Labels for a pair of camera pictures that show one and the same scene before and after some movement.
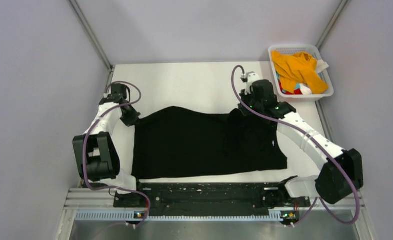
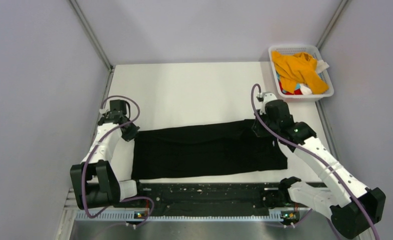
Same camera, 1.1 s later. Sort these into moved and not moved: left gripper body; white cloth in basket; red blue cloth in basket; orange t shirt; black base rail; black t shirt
Moved: black t shirt; left gripper body
Not moved: red blue cloth in basket; black base rail; white cloth in basket; orange t shirt
